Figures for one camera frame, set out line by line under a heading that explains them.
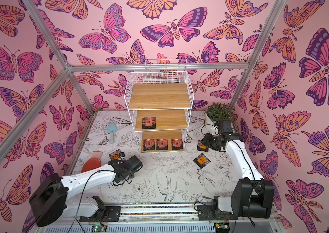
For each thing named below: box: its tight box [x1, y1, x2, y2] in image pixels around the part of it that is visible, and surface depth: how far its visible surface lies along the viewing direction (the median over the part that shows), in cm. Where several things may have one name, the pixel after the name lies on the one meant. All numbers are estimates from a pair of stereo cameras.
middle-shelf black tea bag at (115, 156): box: [108, 148, 122, 161], surface depth 97 cm
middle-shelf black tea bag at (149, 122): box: [141, 116, 157, 130], surface depth 83 cm
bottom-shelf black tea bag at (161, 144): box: [156, 138, 168, 151], surface depth 102 cm
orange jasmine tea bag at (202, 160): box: [192, 152, 212, 170], surface depth 94 cm
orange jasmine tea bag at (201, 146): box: [196, 139, 209, 153], surface depth 101 cm
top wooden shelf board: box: [129, 83, 191, 110], surface depth 72 cm
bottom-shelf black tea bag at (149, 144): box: [143, 138, 156, 151], surface depth 101 cm
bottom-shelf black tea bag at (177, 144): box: [171, 138, 184, 151], surface depth 101 cm
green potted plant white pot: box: [203, 102, 232, 135], surface depth 96 cm
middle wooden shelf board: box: [134, 109, 188, 131], surface depth 84 cm
